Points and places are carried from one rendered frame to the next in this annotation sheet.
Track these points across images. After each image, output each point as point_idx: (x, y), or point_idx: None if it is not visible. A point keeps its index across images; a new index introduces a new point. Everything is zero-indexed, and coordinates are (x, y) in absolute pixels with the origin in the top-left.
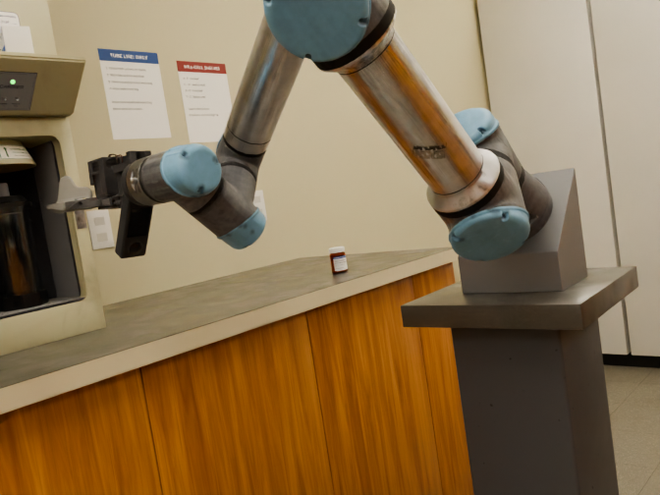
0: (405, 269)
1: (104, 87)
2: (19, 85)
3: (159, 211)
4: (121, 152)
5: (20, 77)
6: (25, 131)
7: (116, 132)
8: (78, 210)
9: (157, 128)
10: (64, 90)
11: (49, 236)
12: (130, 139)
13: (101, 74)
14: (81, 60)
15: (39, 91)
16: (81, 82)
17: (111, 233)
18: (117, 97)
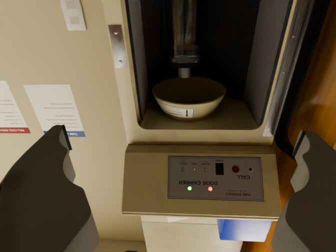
0: None
1: (79, 116)
2: (182, 183)
3: (19, 23)
4: (62, 74)
5: (183, 193)
6: (170, 133)
7: (67, 89)
8: (308, 181)
9: (35, 91)
10: (138, 178)
11: (139, 15)
12: (56, 83)
13: (81, 123)
14: (126, 213)
15: (162, 176)
16: (95, 118)
17: (62, 7)
18: (69, 110)
